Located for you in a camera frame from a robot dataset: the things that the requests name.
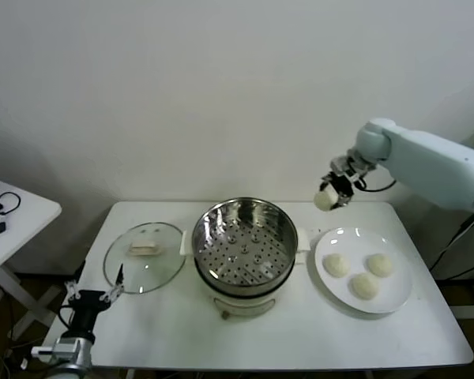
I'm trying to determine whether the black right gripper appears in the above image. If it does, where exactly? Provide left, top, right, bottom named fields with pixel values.
left=318, top=172, right=357, bottom=209

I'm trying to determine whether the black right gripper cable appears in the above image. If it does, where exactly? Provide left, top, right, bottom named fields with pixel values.
left=353, top=176, right=398, bottom=193

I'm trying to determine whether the white side table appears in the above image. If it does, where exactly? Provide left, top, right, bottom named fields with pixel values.
left=0, top=177, right=63, bottom=340

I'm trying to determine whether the floor cable bundle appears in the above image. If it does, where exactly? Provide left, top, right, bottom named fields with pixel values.
left=0, top=342, right=32, bottom=373

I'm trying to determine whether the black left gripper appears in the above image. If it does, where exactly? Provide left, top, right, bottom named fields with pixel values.
left=65, top=260, right=126, bottom=339

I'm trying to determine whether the black laptop cable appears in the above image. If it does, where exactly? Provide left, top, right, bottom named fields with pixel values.
left=0, top=191, right=23, bottom=220

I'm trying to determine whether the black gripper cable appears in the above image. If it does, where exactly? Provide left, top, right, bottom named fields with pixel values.
left=58, top=304, right=75, bottom=331
left=353, top=176, right=398, bottom=193

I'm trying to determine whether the large white round plate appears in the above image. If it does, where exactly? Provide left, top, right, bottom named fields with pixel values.
left=307, top=227, right=414, bottom=316

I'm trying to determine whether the stainless steel steamer pot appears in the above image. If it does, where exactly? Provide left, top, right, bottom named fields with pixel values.
left=180, top=197, right=312, bottom=299

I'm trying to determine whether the black background cable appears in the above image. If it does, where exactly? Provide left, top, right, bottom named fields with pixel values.
left=430, top=215, right=474, bottom=281

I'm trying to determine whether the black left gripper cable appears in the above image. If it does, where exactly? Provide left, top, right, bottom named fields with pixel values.
left=58, top=304, right=75, bottom=331

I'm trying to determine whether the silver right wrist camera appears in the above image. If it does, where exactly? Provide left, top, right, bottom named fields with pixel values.
left=329, top=156, right=371, bottom=178

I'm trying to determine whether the white steamed baozi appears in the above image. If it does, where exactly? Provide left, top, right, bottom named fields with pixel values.
left=348, top=272, right=380, bottom=301
left=314, top=189, right=338, bottom=212
left=366, top=253, right=393, bottom=277
left=324, top=253, right=351, bottom=278

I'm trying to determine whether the round glass pot lid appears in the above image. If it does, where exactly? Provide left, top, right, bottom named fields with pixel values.
left=103, top=221, right=187, bottom=295

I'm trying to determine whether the white electric cooker base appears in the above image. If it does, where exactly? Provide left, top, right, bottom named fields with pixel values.
left=193, top=256, right=297, bottom=320

